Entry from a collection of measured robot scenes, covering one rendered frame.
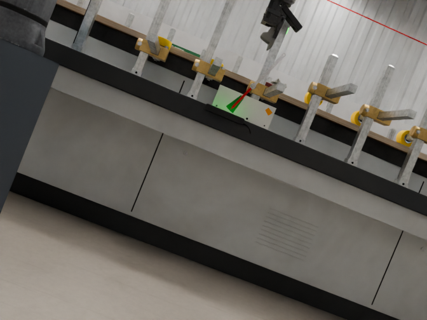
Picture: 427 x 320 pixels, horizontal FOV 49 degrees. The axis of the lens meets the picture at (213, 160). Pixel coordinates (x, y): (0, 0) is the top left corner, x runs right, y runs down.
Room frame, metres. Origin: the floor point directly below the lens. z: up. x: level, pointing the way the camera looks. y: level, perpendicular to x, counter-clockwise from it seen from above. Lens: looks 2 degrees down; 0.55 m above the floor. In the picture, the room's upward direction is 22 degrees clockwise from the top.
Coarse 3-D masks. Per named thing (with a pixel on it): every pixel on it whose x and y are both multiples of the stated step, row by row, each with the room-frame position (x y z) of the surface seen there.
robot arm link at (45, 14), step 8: (8, 0) 1.28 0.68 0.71; (16, 0) 1.28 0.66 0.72; (24, 0) 1.29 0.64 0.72; (32, 0) 1.30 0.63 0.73; (40, 0) 1.31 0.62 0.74; (48, 0) 1.33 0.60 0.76; (56, 0) 1.37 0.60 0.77; (24, 8) 1.29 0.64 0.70; (32, 8) 1.30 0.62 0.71; (40, 8) 1.32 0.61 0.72; (48, 8) 1.34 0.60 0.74; (40, 16) 1.32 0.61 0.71; (48, 16) 1.36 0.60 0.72
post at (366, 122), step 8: (384, 72) 2.05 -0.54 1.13; (392, 72) 2.04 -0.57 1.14; (384, 80) 2.04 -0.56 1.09; (376, 88) 2.06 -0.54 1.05; (384, 88) 2.04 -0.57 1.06; (376, 96) 2.04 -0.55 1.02; (376, 104) 2.04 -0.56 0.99; (368, 120) 2.04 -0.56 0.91; (360, 128) 2.06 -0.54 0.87; (368, 128) 2.04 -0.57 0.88; (360, 136) 2.04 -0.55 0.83; (352, 144) 2.07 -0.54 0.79; (360, 144) 2.04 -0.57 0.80; (352, 152) 2.04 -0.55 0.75
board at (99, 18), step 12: (60, 0) 2.09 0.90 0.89; (84, 12) 2.10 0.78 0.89; (108, 24) 2.11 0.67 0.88; (120, 24) 2.11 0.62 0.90; (132, 36) 2.14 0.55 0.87; (144, 36) 2.12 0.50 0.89; (192, 60) 2.15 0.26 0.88; (228, 72) 2.16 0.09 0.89; (288, 96) 2.19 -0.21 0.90; (300, 108) 2.23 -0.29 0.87; (336, 120) 2.22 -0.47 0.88; (372, 132) 2.23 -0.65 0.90; (396, 144) 2.25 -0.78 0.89; (420, 156) 2.26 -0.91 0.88
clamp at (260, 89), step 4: (248, 84) 2.01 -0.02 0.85; (260, 84) 1.99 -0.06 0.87; (248, 88) 1.99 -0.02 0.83; (256, 88) 1.99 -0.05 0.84; (260, 88) 1.99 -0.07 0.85; (264, 88) 1.99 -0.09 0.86; (252, 92) 1.98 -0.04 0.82; (256, 92) 1.99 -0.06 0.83; (260, 92) 1.99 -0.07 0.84; (260, 96) 1.99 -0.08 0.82; (264, 96) 1.99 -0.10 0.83; (276, 96) 1.99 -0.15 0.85; (268, 100) 2.02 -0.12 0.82; (272, 100) 1.99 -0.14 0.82; (276, 100) 2.00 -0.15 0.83
